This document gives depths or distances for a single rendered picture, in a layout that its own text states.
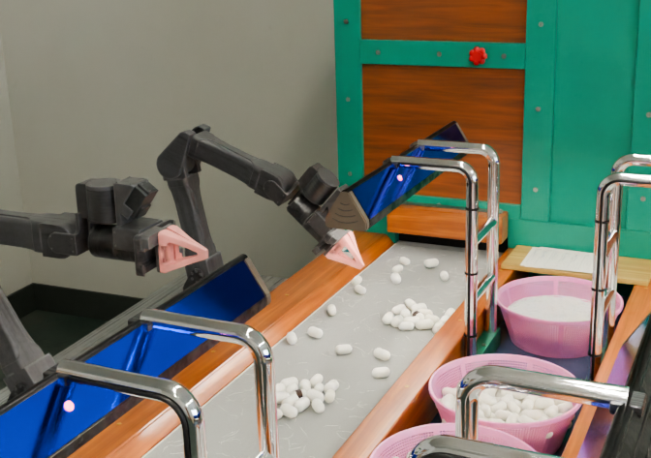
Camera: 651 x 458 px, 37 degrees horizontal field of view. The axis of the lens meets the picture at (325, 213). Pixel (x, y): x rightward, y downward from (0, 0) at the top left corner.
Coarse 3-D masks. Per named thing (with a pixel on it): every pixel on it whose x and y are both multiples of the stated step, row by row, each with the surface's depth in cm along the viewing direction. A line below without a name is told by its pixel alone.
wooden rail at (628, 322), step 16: (640, 288) 212; (640, 304) 203; (624, 320) 195; (640, 320) 195; (624, 336) 188; (608, 352) 181; (608, 368) 175; (592, 416) 158; (576, 432) 154; (576, 448) 149
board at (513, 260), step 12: (516, 252) 233; (528, 252) 233; (504, 264) 225; (516, 264) 225; (624, 264) 222; (636, 264) 222; (648, 264) 222; (576, 276) 218; (588, 276) 217; (624, 276) 215; (636, 276) 215; (648, 276) 215
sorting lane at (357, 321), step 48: (384, 288) 223; (432, 288) 222; (336, 336) 198; (384, 336) 197; (432, 336) 197; (240, 384) 179; (384, 384) 177; (240, 432) 162; (288, 432) 162; (336, 432) 161
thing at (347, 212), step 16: (448, 128) 214; (416, 144) 198; (368, 176) 175; (384, 176) 179; (400, 176) 184; (416, 176) 190; (432, 176) 197; (352, 192) 167; (368, 192) 172; (384, 192) 177; (400, 192) 182; (416, 192) 189; (336, 208) 168; (352, 208) 167; (368, 208) 169; (384, 208) 174; (336, 224) 169; (352, 224) 168; (368, 224) 167
